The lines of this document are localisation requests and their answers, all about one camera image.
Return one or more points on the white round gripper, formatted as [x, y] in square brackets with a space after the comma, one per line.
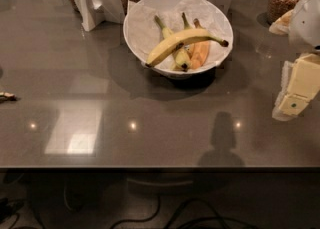
[306, 23]

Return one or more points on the small object at table edge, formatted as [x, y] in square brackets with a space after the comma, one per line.
[5, 96]

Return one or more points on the middle yellow banana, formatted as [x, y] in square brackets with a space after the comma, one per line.
[190, 47]

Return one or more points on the small yellow-green banana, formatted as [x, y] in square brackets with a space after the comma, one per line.
[182, 60]

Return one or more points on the large yellow banana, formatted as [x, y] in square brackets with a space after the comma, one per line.
[178, 40]

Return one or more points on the orange ripe banana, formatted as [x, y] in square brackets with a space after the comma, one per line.
[200, 54]

